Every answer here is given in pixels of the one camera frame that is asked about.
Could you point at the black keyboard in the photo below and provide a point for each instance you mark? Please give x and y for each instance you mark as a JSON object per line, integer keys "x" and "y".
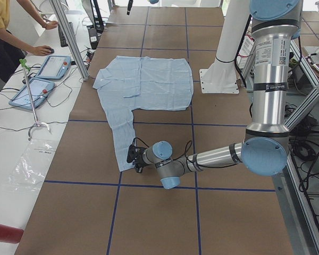
{"x": 62, "y": 38}

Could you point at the clear plastic bag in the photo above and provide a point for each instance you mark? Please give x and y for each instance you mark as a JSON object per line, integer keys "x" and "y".
{"x": 31, "y": 169}

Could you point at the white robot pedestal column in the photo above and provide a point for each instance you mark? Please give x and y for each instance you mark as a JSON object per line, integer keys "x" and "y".
{"x": 220, "y": 77}

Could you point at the light blue button shirt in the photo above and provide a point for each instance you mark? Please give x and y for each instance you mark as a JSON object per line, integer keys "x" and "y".
{"x": 129, "y": 83}

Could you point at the person left hand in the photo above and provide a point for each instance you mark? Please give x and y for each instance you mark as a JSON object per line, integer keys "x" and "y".
{"x": 50, "y": 25}

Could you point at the lower blue teach pendant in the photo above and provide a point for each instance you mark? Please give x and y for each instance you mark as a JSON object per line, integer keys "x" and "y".
{"x": 40, "y": 89}

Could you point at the blue teach pendant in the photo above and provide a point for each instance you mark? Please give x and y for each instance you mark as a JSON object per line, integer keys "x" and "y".
{"x": 54, "y": 67}
{"x": 40, "y": 89}

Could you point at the aluminium side frame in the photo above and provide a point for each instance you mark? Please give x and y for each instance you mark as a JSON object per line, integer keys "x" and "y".
{"x": 298, "y": 185}

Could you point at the person right hand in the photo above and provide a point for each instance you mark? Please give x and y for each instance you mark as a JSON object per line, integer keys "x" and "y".
{"x": 41, "y": 50}

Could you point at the seated person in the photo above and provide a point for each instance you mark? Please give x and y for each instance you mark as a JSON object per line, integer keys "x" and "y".
{"x": 11, "y": 48}

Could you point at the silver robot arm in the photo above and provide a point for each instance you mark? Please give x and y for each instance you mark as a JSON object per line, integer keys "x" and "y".
{"x": 264, "y": 150}

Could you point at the aluminium frame post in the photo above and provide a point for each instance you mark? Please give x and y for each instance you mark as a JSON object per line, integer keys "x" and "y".
{"x": 70, "y": 37}

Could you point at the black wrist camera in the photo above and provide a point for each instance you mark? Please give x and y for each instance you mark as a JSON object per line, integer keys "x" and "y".
{"x": 132, "y": 153}

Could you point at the upper blue teach pendant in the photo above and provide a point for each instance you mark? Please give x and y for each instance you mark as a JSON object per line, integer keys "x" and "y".
{"x": 54, "y": 67}

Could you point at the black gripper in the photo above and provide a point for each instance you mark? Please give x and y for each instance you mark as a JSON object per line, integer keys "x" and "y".
{"x": 140, "y": 159}

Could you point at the metal reacher grabber tool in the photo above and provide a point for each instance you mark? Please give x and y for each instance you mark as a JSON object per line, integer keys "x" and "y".
{"x": 38, "y": 123}

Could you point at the red cylinder bottle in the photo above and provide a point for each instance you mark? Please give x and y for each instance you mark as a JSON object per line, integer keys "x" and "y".
{"x": 10, "y": 234}

